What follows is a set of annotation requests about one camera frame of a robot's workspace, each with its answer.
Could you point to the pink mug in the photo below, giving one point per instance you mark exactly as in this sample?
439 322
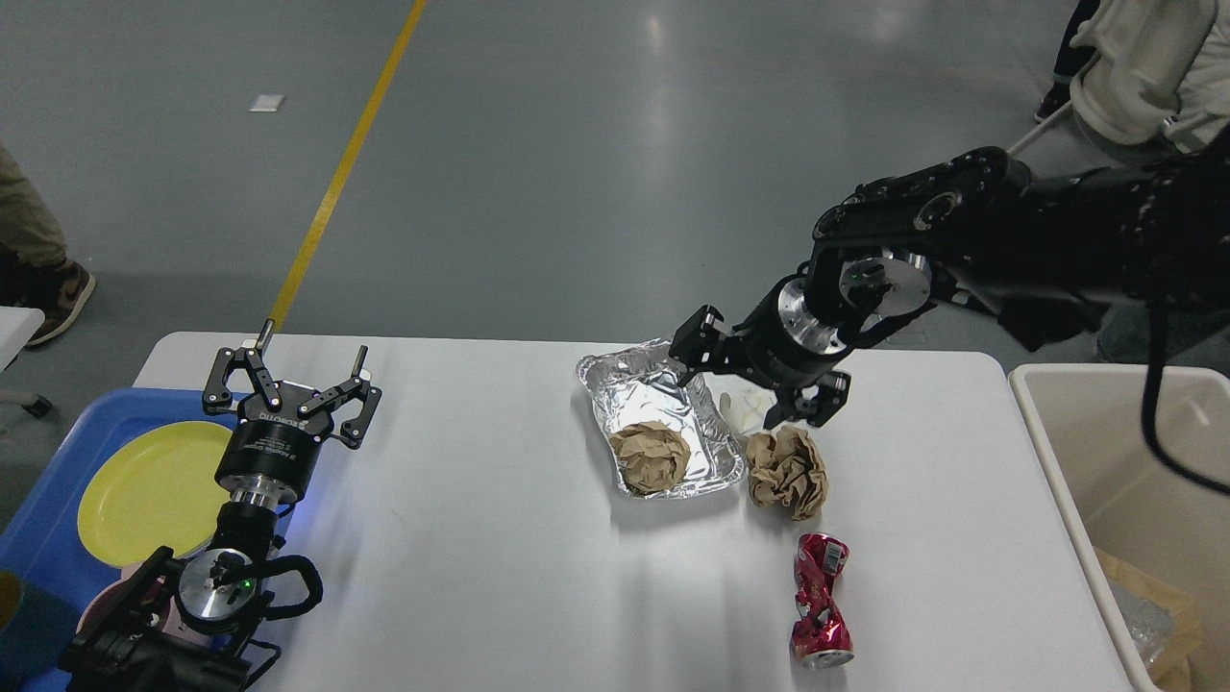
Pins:
104 597

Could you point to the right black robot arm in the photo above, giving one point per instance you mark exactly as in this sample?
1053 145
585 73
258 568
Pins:
1044 257

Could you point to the person in black sneakers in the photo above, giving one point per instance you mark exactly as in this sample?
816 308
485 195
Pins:
1068 63

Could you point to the brown paper bag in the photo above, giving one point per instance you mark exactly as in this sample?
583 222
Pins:
1173 672

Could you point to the beige plastic bin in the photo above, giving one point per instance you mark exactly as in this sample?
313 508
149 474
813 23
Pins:
1116 498

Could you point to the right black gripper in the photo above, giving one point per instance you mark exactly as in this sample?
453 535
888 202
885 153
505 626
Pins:
789 343

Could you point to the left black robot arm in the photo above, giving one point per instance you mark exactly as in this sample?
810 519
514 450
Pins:
185 623

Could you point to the white side table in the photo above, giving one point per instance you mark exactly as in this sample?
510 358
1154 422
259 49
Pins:
18 325

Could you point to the white office chair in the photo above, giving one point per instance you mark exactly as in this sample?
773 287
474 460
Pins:
1143 49

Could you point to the blue plastic tray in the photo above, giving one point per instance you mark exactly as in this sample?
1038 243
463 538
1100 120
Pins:
42 544

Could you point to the dark teal mug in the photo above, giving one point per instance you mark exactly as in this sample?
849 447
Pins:
36 627

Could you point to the crumpled brown paper ball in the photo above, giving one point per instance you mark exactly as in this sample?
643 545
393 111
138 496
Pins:
650 456

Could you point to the aluminium foil tray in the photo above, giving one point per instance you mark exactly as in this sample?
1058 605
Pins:
639 384

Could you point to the aluminium foil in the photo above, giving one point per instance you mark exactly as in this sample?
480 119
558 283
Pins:
1150 625

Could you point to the crushed red can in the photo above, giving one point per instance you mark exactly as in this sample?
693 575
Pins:
820 637

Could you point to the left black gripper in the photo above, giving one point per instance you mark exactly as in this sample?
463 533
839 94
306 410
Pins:
274 452

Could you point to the yellow plate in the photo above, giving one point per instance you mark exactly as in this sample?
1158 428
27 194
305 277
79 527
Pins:
158 490

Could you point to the brown paper wad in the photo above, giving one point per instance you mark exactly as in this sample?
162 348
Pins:
787 470

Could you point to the person in khaki trousers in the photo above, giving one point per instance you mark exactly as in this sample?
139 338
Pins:
37 272

